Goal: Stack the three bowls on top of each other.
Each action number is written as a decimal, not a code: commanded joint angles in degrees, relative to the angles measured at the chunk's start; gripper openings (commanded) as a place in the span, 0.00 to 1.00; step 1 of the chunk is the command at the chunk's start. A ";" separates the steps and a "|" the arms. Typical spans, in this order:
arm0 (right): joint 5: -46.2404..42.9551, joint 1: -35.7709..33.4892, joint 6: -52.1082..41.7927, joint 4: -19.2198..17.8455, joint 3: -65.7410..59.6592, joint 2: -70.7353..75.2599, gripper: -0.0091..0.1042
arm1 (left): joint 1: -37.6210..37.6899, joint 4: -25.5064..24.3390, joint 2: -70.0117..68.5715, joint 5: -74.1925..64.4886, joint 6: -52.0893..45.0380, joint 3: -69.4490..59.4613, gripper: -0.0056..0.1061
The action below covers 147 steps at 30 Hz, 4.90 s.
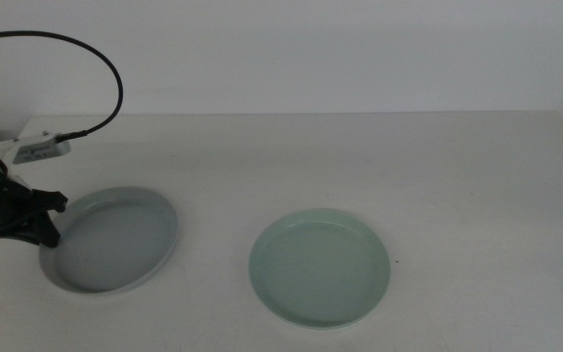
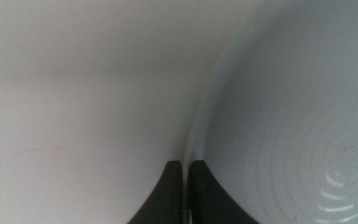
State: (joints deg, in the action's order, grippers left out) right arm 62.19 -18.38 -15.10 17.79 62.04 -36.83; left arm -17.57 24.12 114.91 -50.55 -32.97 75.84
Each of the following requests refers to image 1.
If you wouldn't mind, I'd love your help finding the grey shallow bowl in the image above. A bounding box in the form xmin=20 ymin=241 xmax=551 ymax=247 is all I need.
xmin=38 ymin=185 xmax=180 ymax=295

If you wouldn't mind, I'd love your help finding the mint green shallow bowl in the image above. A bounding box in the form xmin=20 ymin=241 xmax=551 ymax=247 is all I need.
xmin=248 ymin=207 xmax=392 ymax=330

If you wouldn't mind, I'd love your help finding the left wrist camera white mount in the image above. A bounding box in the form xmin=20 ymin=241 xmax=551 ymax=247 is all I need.
xmin=0 ymin=130 xmax=72 ymax=177

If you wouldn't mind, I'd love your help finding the thick black camera cable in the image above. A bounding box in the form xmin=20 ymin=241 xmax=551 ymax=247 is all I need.
xmin=0 ymin=30 xmax=125 ymax=143

